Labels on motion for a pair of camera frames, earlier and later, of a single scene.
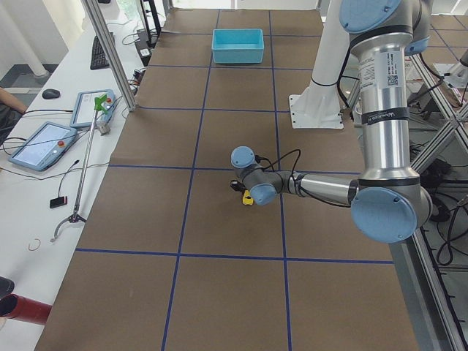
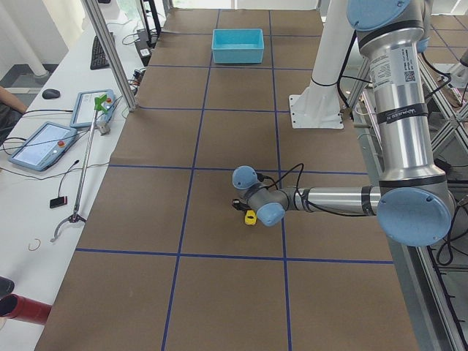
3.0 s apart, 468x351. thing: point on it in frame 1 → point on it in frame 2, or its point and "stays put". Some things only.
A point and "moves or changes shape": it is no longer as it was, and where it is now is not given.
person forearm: [10, 100] stays put
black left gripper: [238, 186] → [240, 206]
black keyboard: [99, 58] stays put
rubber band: [28, 247] stays put
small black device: [58, 202] stays put
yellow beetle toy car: [247, 199] moves or changes shape
